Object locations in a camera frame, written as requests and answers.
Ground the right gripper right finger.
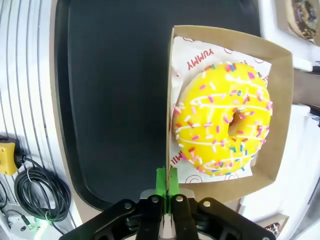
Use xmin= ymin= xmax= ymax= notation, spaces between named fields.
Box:
xmin=167 ymin=167 xmax=276 ymax=240

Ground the yellow switch box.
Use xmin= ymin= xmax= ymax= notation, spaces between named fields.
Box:
xmin=0 ymin=135 xmax=21 ymax=177

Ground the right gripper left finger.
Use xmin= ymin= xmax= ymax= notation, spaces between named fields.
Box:
xmin=64 ymin=167 xmax=168 ymax=240

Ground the white electrical device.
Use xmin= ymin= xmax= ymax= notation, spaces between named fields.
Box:
xmin=0 ymin=209 xmax=52 ymax=240

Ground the black plastic serving tray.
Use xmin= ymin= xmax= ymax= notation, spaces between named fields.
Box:
xmin=53 ymin=0 xmax=262 ymax=212

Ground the white printed paper liner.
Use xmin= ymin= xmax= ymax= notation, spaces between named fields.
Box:
xmin=170 ymin=35 xmax=273 ymax=185

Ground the yellow sprinkled donut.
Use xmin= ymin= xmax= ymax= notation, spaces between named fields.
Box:
xmin=172 ymin=61 xmax=274 ymax=177

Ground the white ribbed panel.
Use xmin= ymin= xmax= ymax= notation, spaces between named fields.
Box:
xmin=0 ymin=0 xmax=83 ymax=240

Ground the dark sprinkled donut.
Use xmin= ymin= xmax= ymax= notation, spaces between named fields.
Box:
xmin=263 ymin=220 xmax=285 ymax=235

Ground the black coiled cable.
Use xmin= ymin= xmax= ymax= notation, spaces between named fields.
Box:
xmin=13 ymin=155 xmax=74 ymax=235

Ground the chocolate donut with nuts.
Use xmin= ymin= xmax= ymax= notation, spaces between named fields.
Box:
xmin=286 ymin=0 xmax=320 ymax=43

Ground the brown cardboard donut tray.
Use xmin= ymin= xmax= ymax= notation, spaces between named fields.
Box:
xmin=256 ymin=213 xmax=291 ymax=239
xmin=164 ymin=24 xmax=294 ymax=204
xmin=275 ymin=0 xmax=320 ymax=48

